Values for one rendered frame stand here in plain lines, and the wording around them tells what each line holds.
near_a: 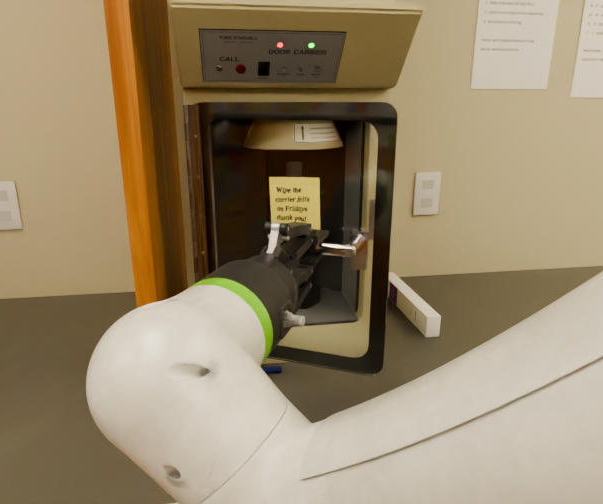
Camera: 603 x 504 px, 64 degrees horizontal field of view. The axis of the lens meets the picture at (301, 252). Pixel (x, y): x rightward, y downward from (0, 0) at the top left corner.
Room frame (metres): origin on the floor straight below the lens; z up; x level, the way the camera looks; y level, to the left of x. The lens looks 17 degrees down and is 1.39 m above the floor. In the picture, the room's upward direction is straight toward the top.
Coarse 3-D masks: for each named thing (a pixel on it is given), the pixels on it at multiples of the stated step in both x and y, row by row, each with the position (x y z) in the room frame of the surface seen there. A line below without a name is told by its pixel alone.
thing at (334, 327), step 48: (240, 144) 0.71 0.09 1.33; (288, 144) 0.68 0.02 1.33; (336, 144) 0.66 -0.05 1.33; (384, 144) 0.64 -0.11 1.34; (240, 192) 0.71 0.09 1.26; (336, 192) 0.66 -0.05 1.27; (384, 192) 0.64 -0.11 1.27; (240, 240) 0.71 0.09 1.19; (336, 240) 0.66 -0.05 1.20; (384, 240) 0.64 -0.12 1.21; (336, 288) 0.66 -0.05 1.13; (384, 288) 0.64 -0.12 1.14; (288, 336) 0.69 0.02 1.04; (336, 336) 0.66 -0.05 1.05; (384, 336) 0.64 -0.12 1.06
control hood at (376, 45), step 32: (192, 0) 0.64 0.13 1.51; (224, 0) 0.64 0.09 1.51; (256, 0) 0.65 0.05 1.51; (288, 0) 0.66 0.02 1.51; (192, 32) 0.66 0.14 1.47; (352, 32) 0.69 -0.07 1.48; (384, 32) 0.70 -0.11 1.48; (192, 64) 0.70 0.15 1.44; (352, 64) 0.73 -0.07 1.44; (384, 64) 0.74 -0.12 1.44
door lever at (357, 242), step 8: (352, 240) 0.65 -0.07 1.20; (360, 240) 0.65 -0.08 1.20; (320, 248) 0.62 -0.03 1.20; (328, 248) 0.61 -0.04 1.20; (336, 248) 0.61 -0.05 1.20; (344, 248) 0.61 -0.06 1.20; (352, 248) 0.60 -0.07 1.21; (360, 248) 0.65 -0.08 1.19; (344, 256) 0.61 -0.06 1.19; (352, 256) 0.60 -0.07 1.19
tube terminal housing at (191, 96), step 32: (320, 0) 0.78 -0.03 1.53; (352, 0) 0.79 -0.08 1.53; (384, 0) 0.79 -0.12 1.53; (192, 96) 0.75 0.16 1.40; (224, 96) 0.76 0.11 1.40; (256, 96) 0.76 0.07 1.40; (288, 96) 0.77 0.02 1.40; (320, 96) 0.78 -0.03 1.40; (352, 96) 0.79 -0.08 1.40; (384, 96) 0.79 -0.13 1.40
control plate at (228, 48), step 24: (216, 48) 0.68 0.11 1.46; (240, 48) 0.69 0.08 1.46; (264, 48) 0.69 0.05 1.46; (288, 48) 0.70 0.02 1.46; (312, 48) 0.70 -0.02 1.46; (336, 48) 0.71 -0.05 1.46; (216, 72) 0.71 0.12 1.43; (288, 72) 0.73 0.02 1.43; (312, 72) 0.73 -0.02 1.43; (336, 72) 0.73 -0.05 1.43
